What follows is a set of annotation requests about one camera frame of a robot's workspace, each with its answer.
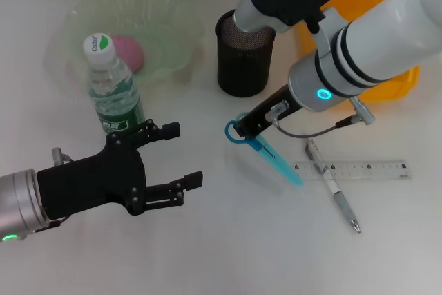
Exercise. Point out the pink peach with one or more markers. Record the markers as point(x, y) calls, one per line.
point(133, 53)

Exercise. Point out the yellow plastic bin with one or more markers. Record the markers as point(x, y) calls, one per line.
point(390, 87)

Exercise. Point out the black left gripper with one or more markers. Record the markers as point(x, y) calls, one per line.
point(89, 184)

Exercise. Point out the blue teal scissors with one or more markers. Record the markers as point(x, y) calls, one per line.
point(279, 167)

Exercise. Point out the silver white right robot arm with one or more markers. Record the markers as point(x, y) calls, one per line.
point(380, 39)

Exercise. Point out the silver white pen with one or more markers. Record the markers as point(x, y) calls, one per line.
point(340, 198)

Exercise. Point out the transparent plastic ruler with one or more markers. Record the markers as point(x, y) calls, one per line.
point(373, 170)

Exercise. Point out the black mesh pen holder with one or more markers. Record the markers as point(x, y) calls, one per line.
point(241, 67)

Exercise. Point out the clear green-label water bottle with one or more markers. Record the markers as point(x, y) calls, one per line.
point(110, 94)

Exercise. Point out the translucent green fruit plate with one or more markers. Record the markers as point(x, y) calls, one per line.
point(165, 25)

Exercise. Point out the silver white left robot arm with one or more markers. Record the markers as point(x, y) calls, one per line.
point(17, 201)

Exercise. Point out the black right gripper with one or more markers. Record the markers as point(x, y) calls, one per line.
point(276, 105)

